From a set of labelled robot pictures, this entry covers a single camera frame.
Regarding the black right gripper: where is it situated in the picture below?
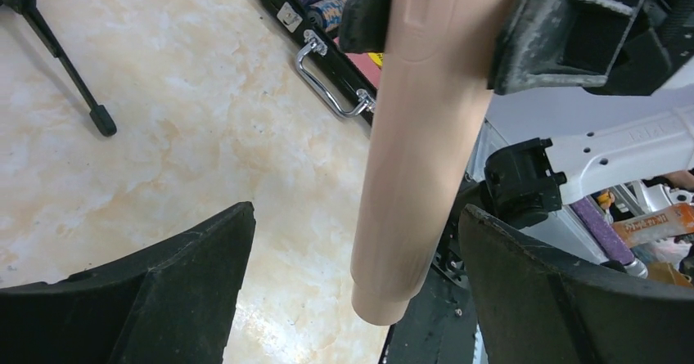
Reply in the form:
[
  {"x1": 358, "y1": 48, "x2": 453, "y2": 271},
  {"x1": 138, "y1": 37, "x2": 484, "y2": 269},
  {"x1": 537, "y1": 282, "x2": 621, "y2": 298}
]
[{"x1": 488, "y1": 0, "x2": 693, "y2": 97}]

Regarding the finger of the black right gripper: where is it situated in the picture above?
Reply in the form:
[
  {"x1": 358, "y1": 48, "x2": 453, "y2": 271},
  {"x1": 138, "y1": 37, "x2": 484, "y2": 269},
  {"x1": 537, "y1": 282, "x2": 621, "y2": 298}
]
[{"x1": 338, "y1": 0, "x2": 391, "y2": 54}]

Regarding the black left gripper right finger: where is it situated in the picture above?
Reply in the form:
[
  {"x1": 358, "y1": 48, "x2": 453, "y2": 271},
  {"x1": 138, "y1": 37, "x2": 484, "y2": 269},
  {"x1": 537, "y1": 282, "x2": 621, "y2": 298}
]
[{"x1": 459, "y1": 205, "x2": 693, "y2": 363}]

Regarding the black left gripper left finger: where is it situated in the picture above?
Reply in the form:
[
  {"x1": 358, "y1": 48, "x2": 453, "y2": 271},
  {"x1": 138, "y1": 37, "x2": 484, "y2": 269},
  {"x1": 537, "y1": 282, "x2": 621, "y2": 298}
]
[{"x1": 1, "y1": 202, "x2": 256, "y2": 363}]

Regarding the beige microphone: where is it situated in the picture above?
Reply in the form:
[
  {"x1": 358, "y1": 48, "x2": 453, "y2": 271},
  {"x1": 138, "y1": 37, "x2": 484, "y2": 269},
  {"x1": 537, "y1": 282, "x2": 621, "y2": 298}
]
[{"x1": 351, "y1": 0, "x2": 515, "y2": 326}]

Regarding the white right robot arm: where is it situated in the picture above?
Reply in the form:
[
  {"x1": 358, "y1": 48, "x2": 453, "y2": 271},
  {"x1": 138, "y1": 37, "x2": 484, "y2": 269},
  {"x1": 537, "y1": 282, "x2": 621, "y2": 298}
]
[{"x1": 339, "y1": 0, "x2": 693, "y2": 230}]

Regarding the black tripod mic stand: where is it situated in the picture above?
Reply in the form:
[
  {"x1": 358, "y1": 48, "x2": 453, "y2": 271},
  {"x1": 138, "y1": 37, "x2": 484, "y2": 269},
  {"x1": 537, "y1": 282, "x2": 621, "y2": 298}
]
[{"x1": 1, "y1": 0, "x2": 117, "y2": 137}]

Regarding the yellow round chip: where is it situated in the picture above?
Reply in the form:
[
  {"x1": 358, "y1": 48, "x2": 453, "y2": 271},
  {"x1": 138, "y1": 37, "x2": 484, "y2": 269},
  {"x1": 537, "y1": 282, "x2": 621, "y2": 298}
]
[{"x1": 367, "y1": 52, "x2": 384, "y2": 69}]

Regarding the pink card in case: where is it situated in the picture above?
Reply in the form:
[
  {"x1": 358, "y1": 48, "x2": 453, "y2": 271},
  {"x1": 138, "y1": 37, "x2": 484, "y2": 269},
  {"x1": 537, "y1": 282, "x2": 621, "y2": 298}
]
[{"x1": 332, "y1": 38, "x2": 381, "y2": 91}]

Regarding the black carrying case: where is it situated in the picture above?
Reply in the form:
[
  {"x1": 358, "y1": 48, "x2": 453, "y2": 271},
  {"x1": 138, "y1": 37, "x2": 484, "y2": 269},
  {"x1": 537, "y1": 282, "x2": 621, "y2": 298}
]
[{"x1": 260, "y1": 0, "x2": 377, "y2": 124}]

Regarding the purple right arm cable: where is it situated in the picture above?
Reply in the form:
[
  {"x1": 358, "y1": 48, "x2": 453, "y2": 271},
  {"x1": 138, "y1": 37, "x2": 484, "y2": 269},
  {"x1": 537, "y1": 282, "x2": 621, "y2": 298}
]
[{"x1": 569, "y1": 195, "x2": 649, "y2": 279}]

